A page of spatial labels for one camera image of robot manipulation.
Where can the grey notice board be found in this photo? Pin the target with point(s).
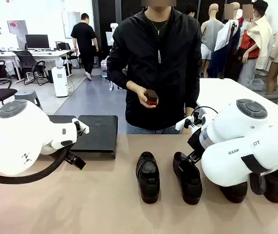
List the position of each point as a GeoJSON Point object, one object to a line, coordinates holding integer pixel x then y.
{"type": "Point", "coordinates": [17, 26]}

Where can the white folding table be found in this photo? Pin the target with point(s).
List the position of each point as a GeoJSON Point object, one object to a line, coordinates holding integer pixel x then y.
{"type": "Point", "coordinates": [226, 92]}

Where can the mannequin in cream jacket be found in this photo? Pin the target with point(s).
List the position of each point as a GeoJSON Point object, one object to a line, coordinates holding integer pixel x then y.
{"type": "Point", "coordinates": [263, 36]}

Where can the long white office desk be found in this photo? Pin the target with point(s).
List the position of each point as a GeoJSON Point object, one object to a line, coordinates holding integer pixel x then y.
{"type": "Point", "coordinates": [43, 52]}

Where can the person's left forearm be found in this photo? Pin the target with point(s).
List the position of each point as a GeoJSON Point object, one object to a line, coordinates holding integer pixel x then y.
{"type": "Point", "coordinates": [193, 92]}

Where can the white desk partition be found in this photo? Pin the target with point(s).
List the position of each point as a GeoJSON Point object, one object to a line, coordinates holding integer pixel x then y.
{"type": "Point", "coordinates": [0, 41]}

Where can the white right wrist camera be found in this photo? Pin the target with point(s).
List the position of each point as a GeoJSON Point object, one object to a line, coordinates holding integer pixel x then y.
{"type": "Point", "coordinates": [185, 123]}

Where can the black leather shoe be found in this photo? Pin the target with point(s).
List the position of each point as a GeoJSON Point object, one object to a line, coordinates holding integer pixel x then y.
{"type": "Point", "coordinates": [190, 187]}
{"type": "Point", "coordinates": [236, 193]}
{"type": "Point", "coordinates": [277, 187]}
{"type": "Point", "coordinates": [151, 190]}

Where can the grey plastic crate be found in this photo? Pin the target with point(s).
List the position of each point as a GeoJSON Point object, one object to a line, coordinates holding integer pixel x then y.
{"type": "Point", "coordinates": [258, 85]}

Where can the white air purifier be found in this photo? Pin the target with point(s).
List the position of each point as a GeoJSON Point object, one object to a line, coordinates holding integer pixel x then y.
{"type": "Point", "coordinates": [59, 83]}

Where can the mannequin in grey tank top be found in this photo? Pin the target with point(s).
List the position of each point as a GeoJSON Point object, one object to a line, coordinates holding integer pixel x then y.
{"type": "Point", "coordinates": [211, 31]}

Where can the black computer monitor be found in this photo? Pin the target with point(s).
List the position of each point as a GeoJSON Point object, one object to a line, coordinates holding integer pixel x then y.
{"type": "Point", "coordinates": [37, 41]}

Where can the brown red shoe brush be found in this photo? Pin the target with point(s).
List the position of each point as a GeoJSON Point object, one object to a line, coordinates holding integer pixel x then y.
{"type": "Point", "coordinates": [151, 96]}

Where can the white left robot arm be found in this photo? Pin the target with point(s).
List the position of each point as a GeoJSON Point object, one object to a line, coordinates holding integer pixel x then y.
{"type": "Point", "coordinates": [19, 136]}

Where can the framed wall panel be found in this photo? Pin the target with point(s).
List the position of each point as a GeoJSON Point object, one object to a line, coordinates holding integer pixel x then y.
{"type": "Point", "coordinates": [67, 24]}

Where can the man in black clothes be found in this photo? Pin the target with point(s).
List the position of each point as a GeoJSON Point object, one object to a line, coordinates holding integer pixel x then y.
{"type": "Point", "coordinates": [84, 36]}

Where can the person's left hand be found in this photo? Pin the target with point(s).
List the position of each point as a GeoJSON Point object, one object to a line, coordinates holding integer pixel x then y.
{"type": "Point", "coordinates": [190, 113]}

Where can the person's right hand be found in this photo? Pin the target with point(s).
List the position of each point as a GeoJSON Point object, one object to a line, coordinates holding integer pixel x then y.
{"type": "Point", "coordinates": [136, 91]}

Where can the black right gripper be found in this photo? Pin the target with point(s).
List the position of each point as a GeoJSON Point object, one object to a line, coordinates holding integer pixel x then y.
{"type": "Point", "coordinates": [194, 141]}

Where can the person in black jacket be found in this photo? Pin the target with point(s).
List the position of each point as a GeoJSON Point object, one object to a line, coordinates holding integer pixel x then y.
{"type": "Point", "coordinates": [153, 61]}

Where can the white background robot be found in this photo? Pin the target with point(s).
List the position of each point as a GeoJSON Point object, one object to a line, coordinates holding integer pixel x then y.
{"type": "Point", "coordinates": [114, 26]}

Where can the person's right forearm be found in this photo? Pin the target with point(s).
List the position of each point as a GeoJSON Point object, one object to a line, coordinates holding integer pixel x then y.
{"type": "Point", "coordinates": [116, 75]}

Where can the mannequin with white navy jacket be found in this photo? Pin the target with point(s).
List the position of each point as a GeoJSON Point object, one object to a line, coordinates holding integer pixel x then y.
{"type": "Point", "coordinates": [226, 36]}

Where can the mannequin in red top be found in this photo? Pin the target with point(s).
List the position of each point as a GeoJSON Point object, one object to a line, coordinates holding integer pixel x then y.
{"type": "Point", "coordinates": [248, 44]}

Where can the white computer case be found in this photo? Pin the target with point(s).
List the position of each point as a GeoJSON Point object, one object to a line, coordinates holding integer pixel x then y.
{"type": "Point", "coordinates": [104, 69]}

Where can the black metal shoe stand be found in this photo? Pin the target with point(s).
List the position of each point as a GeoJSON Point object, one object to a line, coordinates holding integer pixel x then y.
{"type": "Point", "coordinates": [97, 136]}
{"type": "Point", "coordinates": [61, 118]}

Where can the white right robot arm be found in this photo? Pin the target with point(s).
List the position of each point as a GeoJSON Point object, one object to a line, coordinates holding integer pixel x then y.
{"type": "Point", "coordinates": [238, 136]}

